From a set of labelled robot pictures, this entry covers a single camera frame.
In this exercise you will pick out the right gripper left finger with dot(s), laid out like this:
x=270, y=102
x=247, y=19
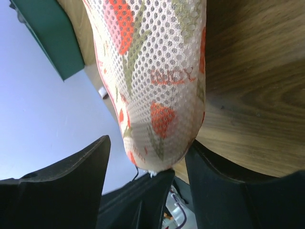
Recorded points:
x=64, y=195

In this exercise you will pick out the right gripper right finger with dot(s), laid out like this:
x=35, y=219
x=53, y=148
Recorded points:
x=228, y=196

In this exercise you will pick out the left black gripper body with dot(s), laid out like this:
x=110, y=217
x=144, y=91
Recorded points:
x=137, y=205

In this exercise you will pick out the pink floral laundry bag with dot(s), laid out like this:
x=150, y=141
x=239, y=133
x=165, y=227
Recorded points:
x=151, y=58

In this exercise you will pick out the green compartment tray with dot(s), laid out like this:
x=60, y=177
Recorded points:
x=53, y=31

